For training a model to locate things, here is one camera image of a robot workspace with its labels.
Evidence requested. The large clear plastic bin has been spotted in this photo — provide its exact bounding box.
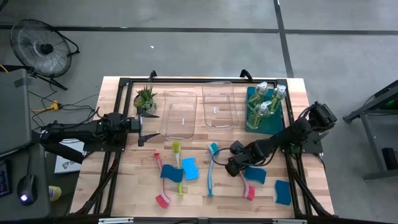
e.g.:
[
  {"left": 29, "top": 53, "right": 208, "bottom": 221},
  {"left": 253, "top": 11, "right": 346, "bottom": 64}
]
[{"left": 159, "top": 90, "right": 198, "bottom": 140}]

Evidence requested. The black floor fan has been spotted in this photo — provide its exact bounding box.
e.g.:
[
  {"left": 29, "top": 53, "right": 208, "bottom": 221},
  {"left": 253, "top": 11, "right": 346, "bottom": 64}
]
[{"left": 9, "top": 18, "right": 80, "bottom": 91}]

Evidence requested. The yellow cup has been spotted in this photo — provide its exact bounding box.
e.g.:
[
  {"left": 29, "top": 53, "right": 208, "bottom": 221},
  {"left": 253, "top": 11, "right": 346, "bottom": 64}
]
[{"left": 49, "top": 185, "right": 62, "bottom": 202}]

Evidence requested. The white printed box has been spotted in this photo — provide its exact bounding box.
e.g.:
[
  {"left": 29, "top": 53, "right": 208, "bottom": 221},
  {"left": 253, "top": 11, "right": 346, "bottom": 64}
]
[{"left": 54, "top": 136, "right": 86, "bottom": 174}]

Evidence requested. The blue dish brush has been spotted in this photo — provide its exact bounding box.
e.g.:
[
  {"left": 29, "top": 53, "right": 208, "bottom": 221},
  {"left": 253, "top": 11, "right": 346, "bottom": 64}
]
[{"left": 207, "top": 142, "right": 221, "bottom": 197}]

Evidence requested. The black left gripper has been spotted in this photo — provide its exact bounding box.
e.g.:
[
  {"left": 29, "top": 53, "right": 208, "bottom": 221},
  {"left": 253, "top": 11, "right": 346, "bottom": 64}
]
[{"left": 126, "top": 108, "right": 161, "bottom": 147}]

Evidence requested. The black floor cable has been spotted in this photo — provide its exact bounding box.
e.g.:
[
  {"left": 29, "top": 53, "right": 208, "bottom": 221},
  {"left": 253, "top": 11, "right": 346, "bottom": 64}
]
[{"left": 29, "top": 91, "right": 100, "bottom": 128}]

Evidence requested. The grey metal cart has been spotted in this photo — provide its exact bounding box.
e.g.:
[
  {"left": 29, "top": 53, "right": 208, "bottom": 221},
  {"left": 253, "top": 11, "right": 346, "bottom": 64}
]
[{"left": 343, "top": 79, "right": 398, "bottom": 182}]

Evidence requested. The yellow-green dish brush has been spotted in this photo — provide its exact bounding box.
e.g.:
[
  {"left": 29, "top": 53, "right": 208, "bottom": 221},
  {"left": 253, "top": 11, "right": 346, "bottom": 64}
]
[{"left": 172, "top": 141, "right": 185, "bottom": 196}]

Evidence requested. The red and pink dish brush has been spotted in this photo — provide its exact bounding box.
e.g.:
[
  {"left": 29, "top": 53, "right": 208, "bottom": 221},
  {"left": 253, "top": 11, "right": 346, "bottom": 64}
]
[
  {"left": 154, "top": 152, "right": 171, "bottom": 209},
  {"left": 238, "top": 170, "right": 256, "bottom": 200}
]

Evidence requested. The small clear plastic bin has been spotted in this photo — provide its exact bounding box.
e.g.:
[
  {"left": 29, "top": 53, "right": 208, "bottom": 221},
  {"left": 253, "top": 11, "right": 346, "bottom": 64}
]
[{"left": 201, "top": 82, "right": 239, "bottom": 133}]

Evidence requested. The small potted succulent plant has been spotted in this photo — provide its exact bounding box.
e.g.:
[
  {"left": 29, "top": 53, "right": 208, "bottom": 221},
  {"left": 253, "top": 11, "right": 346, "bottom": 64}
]
[{"left": 133, "top": 86, "right": 159, "bottom": 114}]

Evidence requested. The grey desk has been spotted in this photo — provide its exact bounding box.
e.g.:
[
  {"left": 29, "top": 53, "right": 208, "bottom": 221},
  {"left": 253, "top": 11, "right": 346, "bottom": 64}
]
[{"left": 0, "top": 143, "right": 51, "bottom": 222}]

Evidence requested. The grey case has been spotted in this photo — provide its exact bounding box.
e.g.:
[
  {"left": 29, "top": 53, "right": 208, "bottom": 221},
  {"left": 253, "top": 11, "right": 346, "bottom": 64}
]
[{"left": 0, "top": 68, "right": 32, "bottom": 156}]

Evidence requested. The dark keyboard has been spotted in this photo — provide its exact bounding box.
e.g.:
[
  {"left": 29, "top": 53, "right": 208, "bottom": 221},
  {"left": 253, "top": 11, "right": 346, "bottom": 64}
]
[{"left": 0, "top": 160, "right": 12, "bottom": 198}]

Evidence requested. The blue scrub sponge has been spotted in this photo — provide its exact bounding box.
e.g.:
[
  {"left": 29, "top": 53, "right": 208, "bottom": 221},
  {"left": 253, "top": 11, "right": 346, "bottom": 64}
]
[
  {"left": 274, "top": 179, "right": 292, "bottom": 206},
  {"left": 160, "top": 164, "right": 184, "bottom": 184},
  {"left": 182, "top": 157, "right": 200, "bottom": 181},
  {"left": 243, "top": 166, "right": 267, "bottom": 185}
]

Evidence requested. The yellow power plug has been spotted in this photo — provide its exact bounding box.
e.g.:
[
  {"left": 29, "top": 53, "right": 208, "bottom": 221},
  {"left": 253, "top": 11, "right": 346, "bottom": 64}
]
[{"left": 30, "top": 100, "right": 62, "bottom": 113}]

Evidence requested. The black computer mouse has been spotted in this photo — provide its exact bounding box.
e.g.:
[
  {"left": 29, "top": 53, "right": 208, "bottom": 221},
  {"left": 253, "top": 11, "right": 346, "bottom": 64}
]
[{"left": 17, "top": 174, "right": 37, "bottom": 206}]

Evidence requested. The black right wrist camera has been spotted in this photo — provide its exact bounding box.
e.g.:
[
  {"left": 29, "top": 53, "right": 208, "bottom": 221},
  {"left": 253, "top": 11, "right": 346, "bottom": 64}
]
[{"left": 229, "top": 139, "right": 247, "bottom": 156}]

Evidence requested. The black metal table frame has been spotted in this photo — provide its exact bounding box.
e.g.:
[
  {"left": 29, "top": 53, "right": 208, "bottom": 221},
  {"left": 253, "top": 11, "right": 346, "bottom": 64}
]
[{"left": 70, "top": 68, "right": 335, "bottom": 218}]

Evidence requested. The silver metal bracket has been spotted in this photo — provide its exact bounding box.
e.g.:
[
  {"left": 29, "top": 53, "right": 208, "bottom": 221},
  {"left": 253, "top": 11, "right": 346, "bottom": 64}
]
[
  {"left": 98, "top": 217, "right": 134, "bottom": 224},
  {"left": 272, "top": 218, "right": 307, "bottom": 224}
]

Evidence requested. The teal plastic bin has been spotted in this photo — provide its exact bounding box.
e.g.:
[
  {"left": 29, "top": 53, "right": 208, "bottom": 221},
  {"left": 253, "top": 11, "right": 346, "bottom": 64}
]
[{"left": 244, "top": 86, "right": 283, "bottom": 136}]

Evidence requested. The green dish soap pump bottle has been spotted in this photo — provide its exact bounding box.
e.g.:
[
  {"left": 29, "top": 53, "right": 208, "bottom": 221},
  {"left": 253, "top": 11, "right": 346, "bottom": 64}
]
[
  {"left": 247, "top": 100, "right": 272, "bottom": 130},
  {"left": 269, "top": 84, "right": 287, "bottom": 114},
  {"left": 247, "top": 81, "right": 269, "bottom": 108}
]

